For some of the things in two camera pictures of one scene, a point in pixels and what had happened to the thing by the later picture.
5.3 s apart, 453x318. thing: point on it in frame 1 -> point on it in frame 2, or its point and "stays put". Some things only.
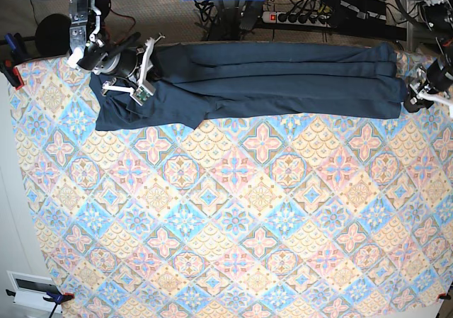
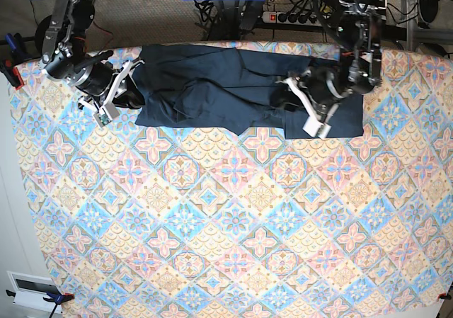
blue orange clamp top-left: x=15 y=55 stays put
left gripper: x=134 y=66 -> x=98 y=82
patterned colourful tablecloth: x=236 y=218 stays put
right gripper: x=434 y=83 -> x=320 y=87
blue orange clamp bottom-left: x=56 y=297 stays put
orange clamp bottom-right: x=443 y=295 stays put
